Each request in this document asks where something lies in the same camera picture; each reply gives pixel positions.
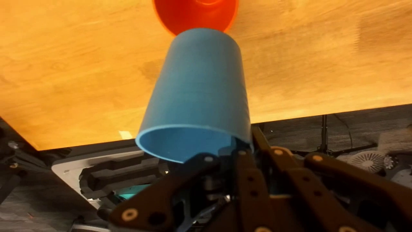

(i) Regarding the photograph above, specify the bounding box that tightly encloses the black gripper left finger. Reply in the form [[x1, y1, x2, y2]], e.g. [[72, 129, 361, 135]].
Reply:
[[96, 136, 270, 232]]

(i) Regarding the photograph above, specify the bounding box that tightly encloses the black cable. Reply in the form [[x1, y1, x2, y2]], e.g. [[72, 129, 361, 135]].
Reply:
[[319, 113, 356, 153]]

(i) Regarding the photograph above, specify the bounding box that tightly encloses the orange plastic cup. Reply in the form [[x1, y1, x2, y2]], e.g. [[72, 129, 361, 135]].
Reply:
[[152, 0, 239, 37]]

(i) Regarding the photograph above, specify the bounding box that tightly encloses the white ribbed disc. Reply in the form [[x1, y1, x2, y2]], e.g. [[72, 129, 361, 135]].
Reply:
[[342, 151, 395, 174]]

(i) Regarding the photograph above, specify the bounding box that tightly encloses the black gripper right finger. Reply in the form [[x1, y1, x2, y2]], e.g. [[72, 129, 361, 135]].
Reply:
[[251, 126, 412, 232]]

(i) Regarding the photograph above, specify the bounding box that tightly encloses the grey case with black foam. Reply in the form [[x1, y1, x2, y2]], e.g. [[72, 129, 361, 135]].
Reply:
[[50, 148, 173, 211]]

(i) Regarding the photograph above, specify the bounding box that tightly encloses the blue plastic cup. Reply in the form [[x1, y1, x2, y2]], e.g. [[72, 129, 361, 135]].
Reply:
[[133, 27, 253, 165]]

